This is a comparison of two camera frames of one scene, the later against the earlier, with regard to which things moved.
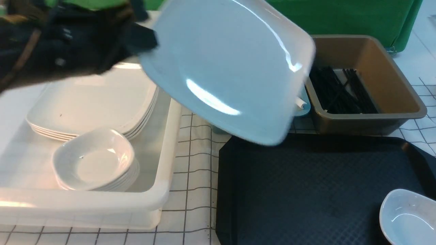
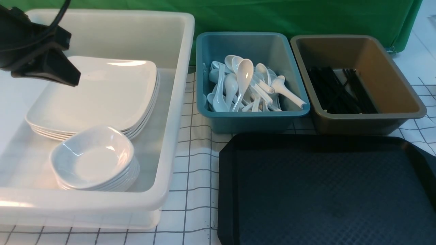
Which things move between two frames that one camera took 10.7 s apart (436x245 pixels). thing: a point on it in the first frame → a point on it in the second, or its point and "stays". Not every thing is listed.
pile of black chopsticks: [330, 95] stays
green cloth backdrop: [394, 21] stays
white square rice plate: [239, 69] → [113, 91]
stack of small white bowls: [103, 160] stays
